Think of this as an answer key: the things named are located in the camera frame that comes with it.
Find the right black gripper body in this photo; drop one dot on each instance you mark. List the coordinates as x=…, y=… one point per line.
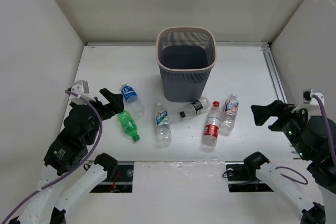
x=291, y=122

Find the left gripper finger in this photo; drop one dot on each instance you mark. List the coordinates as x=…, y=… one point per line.
x=115, y=103
x=111, y=97

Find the green plastic soda bottle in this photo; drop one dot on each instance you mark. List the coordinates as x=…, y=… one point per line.
x=128, y=125

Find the blue label plastic bottle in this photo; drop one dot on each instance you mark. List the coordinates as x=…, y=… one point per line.
x=132, y=101

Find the red label plastic bottle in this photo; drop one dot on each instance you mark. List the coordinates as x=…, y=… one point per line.
x=211, y=129

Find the green white label bottle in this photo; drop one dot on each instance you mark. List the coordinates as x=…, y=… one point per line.
x=162, y=126

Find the black label plastic bottle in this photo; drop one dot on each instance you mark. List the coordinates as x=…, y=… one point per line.
x=193, y=109

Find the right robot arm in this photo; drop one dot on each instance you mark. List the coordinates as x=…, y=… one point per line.
x=247, y=138

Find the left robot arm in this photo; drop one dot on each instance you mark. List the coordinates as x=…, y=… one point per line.
x=69, y=151

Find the grey mesh waste bin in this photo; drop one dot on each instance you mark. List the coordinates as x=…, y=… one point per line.
x=185, y=56

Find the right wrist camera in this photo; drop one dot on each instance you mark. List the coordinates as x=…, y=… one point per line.
x=312, y=100

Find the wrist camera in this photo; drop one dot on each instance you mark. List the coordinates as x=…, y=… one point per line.
x=312, y=100
x=79, y=88

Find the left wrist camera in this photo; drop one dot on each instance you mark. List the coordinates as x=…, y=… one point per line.
x=79, y=88

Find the aluminium rail right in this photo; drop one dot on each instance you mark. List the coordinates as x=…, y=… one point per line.
x=274, y=75

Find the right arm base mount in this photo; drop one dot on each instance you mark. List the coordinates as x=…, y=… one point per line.
x=240, y=180

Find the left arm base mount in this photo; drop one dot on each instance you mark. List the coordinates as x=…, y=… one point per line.
x=121, y=182

